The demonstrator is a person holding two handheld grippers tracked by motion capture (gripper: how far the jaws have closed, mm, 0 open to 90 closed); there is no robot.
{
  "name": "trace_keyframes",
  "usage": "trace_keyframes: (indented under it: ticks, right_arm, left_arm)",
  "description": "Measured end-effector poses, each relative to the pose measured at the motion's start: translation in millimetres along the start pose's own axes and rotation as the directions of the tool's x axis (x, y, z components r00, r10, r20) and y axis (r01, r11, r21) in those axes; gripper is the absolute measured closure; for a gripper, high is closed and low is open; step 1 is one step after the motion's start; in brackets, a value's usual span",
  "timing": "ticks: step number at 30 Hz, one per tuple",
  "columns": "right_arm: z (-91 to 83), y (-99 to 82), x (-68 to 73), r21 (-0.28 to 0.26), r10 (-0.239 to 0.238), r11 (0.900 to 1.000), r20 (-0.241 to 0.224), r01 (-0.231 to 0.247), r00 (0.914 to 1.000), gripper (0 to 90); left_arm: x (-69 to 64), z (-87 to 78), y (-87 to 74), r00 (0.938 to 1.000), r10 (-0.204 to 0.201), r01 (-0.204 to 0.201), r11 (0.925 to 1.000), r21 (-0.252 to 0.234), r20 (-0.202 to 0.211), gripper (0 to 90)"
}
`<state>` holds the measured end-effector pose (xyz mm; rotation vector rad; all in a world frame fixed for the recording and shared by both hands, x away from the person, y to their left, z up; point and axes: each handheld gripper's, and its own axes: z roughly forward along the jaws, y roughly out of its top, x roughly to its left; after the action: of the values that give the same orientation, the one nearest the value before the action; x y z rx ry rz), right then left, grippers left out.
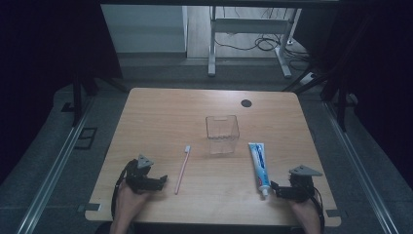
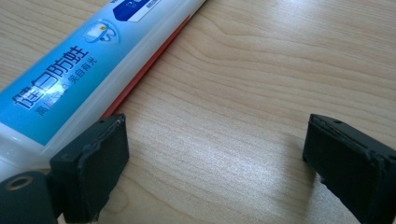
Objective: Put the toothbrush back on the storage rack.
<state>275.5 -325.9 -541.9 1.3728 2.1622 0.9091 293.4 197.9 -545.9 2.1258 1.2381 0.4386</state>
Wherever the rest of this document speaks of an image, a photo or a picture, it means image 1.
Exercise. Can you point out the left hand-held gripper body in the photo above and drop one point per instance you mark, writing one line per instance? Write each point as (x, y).
(139, 178)

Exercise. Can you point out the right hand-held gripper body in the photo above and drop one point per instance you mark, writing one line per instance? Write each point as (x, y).
(302, 188)

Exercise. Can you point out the pink toothbrush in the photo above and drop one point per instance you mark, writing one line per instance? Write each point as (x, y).
(182, 170)

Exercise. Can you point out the blue and white toothpaste tube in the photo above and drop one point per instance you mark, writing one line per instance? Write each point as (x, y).
(260, 165)

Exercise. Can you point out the clear plastic container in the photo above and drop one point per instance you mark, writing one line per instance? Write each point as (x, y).
(222, 133)

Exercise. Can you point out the person's right hand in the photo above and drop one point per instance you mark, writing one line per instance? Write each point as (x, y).
(305, 211)

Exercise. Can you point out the black round table grommet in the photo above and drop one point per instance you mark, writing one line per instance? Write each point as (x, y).
(246, 103)

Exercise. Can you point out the black metal stand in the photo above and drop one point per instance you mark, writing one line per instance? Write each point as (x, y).
(341, 104)
(77, 97)

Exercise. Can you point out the white power strip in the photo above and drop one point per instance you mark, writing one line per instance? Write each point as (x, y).
(308, 79)

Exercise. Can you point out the dark curtain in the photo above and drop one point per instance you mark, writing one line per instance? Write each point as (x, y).
(39, 48)
(383, 65)

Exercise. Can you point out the white cabinet panel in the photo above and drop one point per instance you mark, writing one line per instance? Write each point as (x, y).
(142, 29)

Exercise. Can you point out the grey table bracket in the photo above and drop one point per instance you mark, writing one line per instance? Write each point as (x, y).
(89, 207)

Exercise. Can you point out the aluminium floor rail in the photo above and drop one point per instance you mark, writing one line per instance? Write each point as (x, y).
(52, 175)
(360, 175)

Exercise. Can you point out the black floor frame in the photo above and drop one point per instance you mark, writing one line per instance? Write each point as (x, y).
(86, 138)

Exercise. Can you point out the black floor bracket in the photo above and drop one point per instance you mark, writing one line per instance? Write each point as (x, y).
(67, 107)

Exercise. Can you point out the white desk frame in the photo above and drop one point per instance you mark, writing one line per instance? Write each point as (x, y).
(212, 42)

